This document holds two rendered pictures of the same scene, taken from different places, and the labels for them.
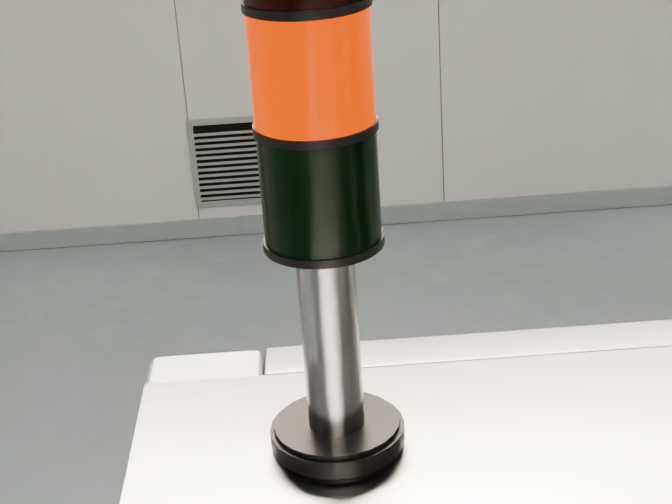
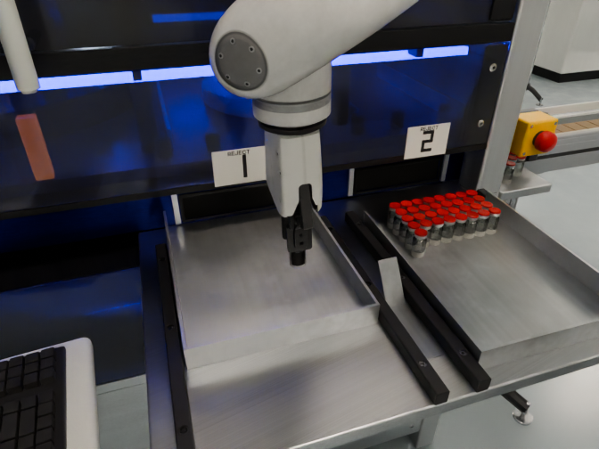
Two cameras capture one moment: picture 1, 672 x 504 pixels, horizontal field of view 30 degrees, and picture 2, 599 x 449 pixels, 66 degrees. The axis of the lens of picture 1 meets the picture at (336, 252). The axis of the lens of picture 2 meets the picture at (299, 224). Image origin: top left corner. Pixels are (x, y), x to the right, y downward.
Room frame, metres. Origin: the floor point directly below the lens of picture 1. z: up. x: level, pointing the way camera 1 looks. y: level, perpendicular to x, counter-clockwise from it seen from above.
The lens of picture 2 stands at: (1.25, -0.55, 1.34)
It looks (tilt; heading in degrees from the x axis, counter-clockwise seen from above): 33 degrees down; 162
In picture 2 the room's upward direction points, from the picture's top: straight up
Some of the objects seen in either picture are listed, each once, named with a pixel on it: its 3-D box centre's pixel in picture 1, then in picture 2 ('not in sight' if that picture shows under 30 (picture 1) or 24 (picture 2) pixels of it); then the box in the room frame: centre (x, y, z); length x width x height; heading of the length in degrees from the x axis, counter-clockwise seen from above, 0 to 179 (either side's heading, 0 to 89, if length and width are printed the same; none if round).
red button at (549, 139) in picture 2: not in sight; (544, 141); (0.60, 0.16, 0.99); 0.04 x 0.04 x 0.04; 0
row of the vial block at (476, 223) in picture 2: not in sight; (453, 228); (0.70, -0.09, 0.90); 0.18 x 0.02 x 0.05; 90
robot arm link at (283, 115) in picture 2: not in sight; (291, 102); (0.79, -0.41, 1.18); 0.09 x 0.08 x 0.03; 177
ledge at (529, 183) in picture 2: not in sight; (504, 177); (0.51, 0.17, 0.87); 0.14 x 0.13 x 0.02; 0
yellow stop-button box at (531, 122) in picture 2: not in sight; (527, 132); (0.55, 0.16, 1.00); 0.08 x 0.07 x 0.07; 0
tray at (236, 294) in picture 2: not in sight; (257, 259); (0.67, -0.43, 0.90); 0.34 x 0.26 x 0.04; 0
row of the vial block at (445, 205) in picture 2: not in sight; (438, 215); (0.65, -0.09, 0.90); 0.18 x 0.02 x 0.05; 90
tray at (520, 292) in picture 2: not in sight; (483, 261); (0.78, -0.09, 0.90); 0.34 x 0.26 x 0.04; 0
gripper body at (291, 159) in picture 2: not in sight; (293, 155); (0.78, -0.40, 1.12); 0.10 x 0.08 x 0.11; 177
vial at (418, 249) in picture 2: not in sight; (419, 243); (0.72, -0.17, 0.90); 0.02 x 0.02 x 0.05
